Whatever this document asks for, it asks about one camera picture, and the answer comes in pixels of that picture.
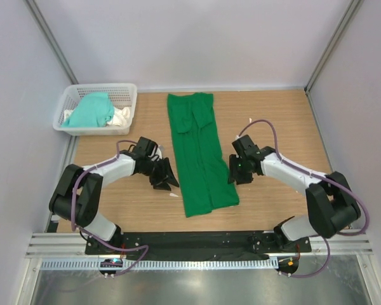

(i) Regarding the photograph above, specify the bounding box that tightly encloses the white slotted cable duct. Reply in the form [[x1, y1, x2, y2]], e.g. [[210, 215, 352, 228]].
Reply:
[[40, 257, 278, 271]]

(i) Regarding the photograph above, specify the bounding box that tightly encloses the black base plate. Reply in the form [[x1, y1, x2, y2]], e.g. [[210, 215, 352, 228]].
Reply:
[[84, 230, 312, 262]]

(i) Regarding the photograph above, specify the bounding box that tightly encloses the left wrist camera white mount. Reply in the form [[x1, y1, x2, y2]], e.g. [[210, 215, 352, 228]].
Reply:
[[151, 146, 163, 161]]

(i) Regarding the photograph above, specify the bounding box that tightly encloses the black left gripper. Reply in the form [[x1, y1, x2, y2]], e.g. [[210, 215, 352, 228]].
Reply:
[[142, 157, 179, 191]]

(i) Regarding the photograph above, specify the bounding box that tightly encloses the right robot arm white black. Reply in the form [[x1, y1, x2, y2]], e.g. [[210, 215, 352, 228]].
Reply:
[[228, 135, 361, 252]]

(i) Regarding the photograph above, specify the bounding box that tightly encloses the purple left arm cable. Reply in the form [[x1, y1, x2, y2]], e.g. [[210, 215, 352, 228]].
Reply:
[[70, 139, 150, 276]]

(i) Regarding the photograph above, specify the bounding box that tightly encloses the teal t shirt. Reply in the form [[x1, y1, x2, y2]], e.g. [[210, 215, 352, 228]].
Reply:
[[62, 92, 114, 128]]

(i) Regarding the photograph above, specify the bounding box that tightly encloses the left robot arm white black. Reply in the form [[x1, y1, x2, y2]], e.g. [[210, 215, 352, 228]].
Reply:
[[49, 137, 179, 254]]

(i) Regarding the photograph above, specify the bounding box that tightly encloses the aluminium frame rail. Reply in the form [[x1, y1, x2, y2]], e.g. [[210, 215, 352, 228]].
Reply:
[[26, 231, 373, 261]]

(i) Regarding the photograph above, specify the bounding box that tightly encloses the green t shirt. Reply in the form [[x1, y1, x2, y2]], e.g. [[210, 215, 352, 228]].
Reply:
[[167, 93, 239, 217]]

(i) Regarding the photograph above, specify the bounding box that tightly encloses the white plastic basket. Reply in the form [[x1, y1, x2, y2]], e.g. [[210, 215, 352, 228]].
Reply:
[[53, 83, 137, 136]]

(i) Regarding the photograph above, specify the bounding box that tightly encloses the white t shirt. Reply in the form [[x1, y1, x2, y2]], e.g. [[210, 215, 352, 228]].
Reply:
[[62, 107, 131, 128]]

